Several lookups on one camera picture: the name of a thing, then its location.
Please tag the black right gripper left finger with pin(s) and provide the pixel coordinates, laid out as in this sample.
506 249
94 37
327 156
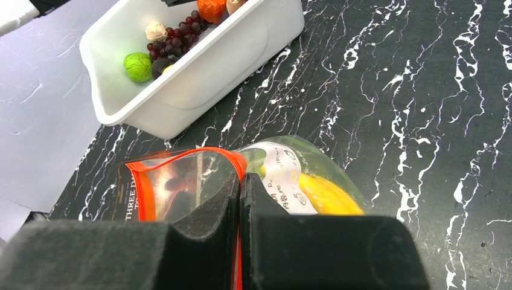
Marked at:
195 252

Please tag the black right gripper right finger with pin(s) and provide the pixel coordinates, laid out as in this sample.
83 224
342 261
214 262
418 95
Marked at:
284 251

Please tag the yellow banana bunch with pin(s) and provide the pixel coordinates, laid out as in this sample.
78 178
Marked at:
327 198

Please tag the clear zip top bag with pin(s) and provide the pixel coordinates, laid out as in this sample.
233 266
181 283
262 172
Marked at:
279 162

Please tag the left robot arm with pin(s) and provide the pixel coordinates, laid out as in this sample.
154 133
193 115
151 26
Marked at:
16 13

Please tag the white plastic bin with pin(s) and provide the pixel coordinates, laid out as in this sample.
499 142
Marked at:
220 61

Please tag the small green round fruit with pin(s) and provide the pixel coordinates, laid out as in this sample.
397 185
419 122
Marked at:
138 67

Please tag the red grape bunch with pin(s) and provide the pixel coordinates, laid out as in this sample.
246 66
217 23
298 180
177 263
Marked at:
180 39

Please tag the white garlic bulb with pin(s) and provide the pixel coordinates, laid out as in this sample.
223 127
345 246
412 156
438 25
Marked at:
155 31

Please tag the orange round persimmon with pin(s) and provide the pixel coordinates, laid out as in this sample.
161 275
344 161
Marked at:
211 10

